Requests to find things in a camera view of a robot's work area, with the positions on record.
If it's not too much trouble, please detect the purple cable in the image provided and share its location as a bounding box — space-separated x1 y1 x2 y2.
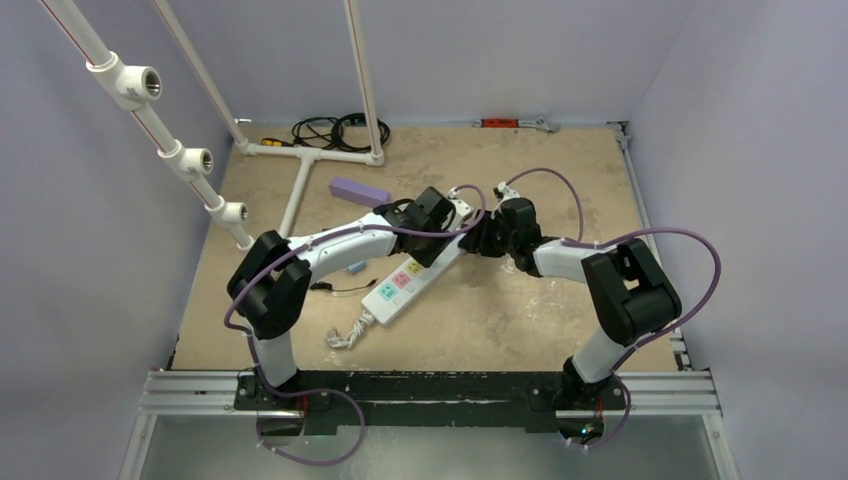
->
503 167 723 376
223 184 488 392

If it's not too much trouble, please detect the purple rectangular box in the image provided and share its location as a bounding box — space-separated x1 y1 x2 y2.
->
329 177 391 208

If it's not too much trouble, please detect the black plug adapter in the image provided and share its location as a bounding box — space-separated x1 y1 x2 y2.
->
309 279 377 295

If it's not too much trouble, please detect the black coiled cable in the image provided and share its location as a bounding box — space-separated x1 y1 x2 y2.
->
291 113 392 152

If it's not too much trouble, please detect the aluminium rail frame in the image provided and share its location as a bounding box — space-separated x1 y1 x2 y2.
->
119 121 740 480

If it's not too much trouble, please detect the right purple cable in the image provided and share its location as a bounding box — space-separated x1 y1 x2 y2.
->
503 167 723 376

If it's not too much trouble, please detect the white power strip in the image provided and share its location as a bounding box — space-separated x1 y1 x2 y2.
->
361 235 465 326

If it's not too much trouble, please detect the yellow handled screwdriver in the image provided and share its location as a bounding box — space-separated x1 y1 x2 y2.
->
261 137 293 147

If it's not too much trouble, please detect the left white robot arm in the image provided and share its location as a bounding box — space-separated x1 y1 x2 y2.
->
226 187 474 409

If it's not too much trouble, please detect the white power strip cord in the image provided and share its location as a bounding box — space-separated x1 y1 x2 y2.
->
324 311 376 350

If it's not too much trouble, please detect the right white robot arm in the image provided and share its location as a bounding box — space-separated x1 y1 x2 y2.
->
459 198 682 407

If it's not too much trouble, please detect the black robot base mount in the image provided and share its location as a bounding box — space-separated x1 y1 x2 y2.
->
233 370 630 444

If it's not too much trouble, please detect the red adjustable wrench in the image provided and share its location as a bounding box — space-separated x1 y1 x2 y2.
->
472 117 560 133

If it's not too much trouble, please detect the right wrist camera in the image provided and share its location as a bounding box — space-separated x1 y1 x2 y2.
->
493 182 521 203

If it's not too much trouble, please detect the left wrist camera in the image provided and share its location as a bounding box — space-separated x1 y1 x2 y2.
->
446 188 475 231

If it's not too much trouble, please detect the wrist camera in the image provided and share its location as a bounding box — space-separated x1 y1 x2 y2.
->
493 182 521 203
446 188 475 231

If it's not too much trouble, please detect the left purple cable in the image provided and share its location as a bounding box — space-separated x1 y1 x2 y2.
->
223 184 488 392

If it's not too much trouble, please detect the blue plug adapter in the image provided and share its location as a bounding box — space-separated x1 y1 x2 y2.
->
347 261 367 274

